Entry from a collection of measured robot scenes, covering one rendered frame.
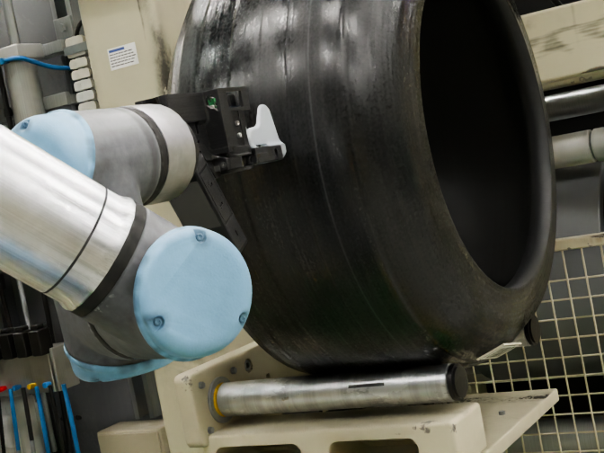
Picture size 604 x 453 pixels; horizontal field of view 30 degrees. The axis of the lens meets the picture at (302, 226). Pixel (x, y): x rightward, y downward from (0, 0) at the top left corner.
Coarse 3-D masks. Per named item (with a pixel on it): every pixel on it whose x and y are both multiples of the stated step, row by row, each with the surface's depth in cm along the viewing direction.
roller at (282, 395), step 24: (240, 384) 147; (264, 384) 144; (288, 384) 142; (312, 384) 140; (336, 384) 138; (360, 384) 136; (384, 384) 135; (408, 384) 133; (432, 384) 131; (456, 384) 131; (216, 408) 148; (240, 408) 146; (264, 408) 144; (288, 408) 142; (312, 408) 141; (336, 408) 140
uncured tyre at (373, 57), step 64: (192, 0) 136; (256, 0) 127; (320, 0) 122; (384, 0) 122; (448, 0) 163; (512, 0) 156; (192, 64) 129; (256, 64) 124; (320, 64) 119; (384, 64) 119; (448, 64) 170; (512, 64) 158; (320, 128) 118; (384, 128) 118; (448, 128) 173; (512, 128) 168; (256, 192) 123; (320, 192) 120; (384, 192) 119; (448, 192) 173; (512, 192) 167; (256, 256) 126; (320, 256) 123; (384, 256) 120; (448, 256) 124; (512, 256) 163; (256, 320) 132; (320, 320) 129; (384, 320) 126; (448, 320) 128; (512, 320) 139
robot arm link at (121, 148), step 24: (24, 120) 89; (48, 120) 88; (72, 120) 89; (96, 120) 91; (120, 120) 94; (144, 120) 96; (48, 144) 87; (72, 144) 87; (96, 144) 89; (120, 144) 92; (144, 144) 94; (96, 168) 88; (120, 168) 91; (144, 168) 94; (120, 192) 90; (144, 192) 95
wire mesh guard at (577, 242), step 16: (560, 240) 171; (576, 240) 170; (592, 240) 169; (544, 320) 175; (576, 336) 173; (512, 384) 179; (592, 416) 173; (560, 432) 177; (576, 432) 175; (560, 448) 177
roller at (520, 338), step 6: (534, 318) 156; (528, 324) 155; (534, 324) 156; (522, 330) 155; (528, 330) 155; (534, 330) 156; (522, 336) 155; (528, 336) 154; (534, 336) 155; (522, 342) 155; (528, 342) 155; (534, 342) 156
